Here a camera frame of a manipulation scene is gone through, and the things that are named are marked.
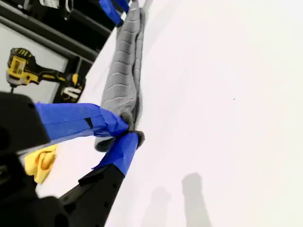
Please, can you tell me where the yellow cloth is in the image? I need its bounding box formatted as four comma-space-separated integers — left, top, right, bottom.
23, 143, 59, 184

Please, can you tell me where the grey striped towel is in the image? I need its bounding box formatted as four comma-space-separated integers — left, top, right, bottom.
94, 0, 153, 153

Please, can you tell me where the yellow black cordless drill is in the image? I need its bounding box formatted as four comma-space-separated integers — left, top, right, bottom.
6, 47, 87, 104

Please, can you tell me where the black metal shelving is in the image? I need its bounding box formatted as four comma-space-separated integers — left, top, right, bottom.
0, 0, 119, 102

